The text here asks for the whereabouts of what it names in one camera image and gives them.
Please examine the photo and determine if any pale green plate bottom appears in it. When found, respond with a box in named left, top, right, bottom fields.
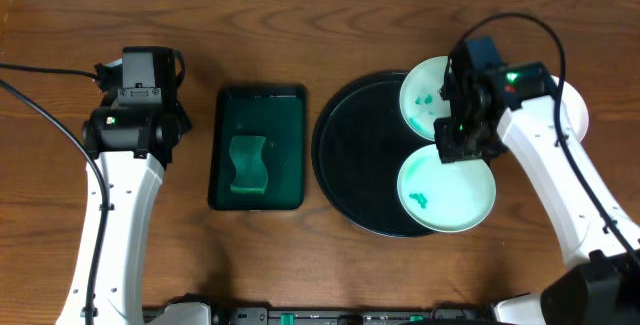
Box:
left=396, top=145, right=497, bottom=233

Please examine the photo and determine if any pale green plate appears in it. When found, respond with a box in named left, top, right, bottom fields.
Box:
left=396, top=145, right=497, bottom=233
left=399, top=56, right=451, bottom=141

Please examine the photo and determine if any white plate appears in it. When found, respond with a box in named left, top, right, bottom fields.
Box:
left=560, top=81, right=589, bottom=142

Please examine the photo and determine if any green wavy sponge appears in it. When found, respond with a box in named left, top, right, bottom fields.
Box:
left=229, top=135, right=268, bottom=194

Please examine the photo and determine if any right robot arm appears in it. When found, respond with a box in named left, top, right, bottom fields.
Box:
left=435, top=63, right=639, bottom=324

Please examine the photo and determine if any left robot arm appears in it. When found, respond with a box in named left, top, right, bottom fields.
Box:
left=57, top=106, right=192, bottom=324

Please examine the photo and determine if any round black tray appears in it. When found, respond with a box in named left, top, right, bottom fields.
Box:
left=312, top=71, right=436, bottom=237

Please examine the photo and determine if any rectangular green tray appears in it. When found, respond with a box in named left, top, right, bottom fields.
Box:
left=208, top=86, right=306, bottom=211

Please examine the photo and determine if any pale green plate top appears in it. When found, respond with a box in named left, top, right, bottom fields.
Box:
left=399, top=56, right=451, bottom=141

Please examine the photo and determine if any right black cable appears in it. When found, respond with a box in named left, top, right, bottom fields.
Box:
left=452, top=12, right=640, bottom=266

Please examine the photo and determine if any black cable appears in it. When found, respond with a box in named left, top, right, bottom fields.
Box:
left=452, top=12, right=640, bottom=266
left=0, top=61, right=112, bottom=325

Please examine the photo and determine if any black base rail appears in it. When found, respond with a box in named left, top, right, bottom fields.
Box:
left=213, top=307, right=496, bottom=325

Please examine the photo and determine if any left black cable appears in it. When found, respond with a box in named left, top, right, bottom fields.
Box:
left=0, top=61, right=112, bottom=325

